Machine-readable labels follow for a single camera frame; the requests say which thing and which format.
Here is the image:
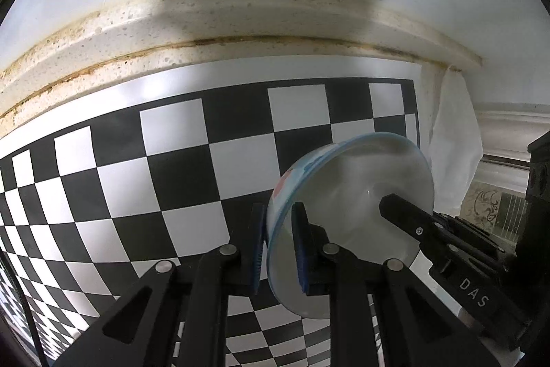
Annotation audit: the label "black white checkered mat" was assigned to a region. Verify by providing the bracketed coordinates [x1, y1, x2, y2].
[1, 56, 424, 360]

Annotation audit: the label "black cable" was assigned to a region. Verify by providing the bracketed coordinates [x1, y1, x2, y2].
[0, 254, 49, 367]

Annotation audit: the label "white bowl colourful dots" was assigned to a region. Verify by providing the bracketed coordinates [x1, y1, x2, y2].
[267, 132, 435, 320]

